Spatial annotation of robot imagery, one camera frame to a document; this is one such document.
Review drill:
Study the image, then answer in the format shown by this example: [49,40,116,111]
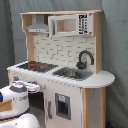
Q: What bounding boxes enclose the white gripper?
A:
[25,82,40,93]

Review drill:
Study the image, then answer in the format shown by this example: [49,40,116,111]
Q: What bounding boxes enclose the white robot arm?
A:
[0,82,40,128]

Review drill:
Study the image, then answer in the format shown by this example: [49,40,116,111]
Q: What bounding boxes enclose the wooden toy kitchen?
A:
[8,10,115,128]

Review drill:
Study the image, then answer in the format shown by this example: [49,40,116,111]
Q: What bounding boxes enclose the black stovetop red burners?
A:
[20,61,56,72]

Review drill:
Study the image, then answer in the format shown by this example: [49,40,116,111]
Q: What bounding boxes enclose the white dishwasher door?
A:
[44,80,82,128]

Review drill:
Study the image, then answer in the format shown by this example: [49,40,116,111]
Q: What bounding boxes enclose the grey metal sink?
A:
[54,67,92,81]

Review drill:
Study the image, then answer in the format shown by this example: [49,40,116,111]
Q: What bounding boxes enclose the black toy faucet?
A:
[76,50,94,70]

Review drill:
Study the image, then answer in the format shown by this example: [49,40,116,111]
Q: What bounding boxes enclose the grey range hood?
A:
[25,15,49,33]

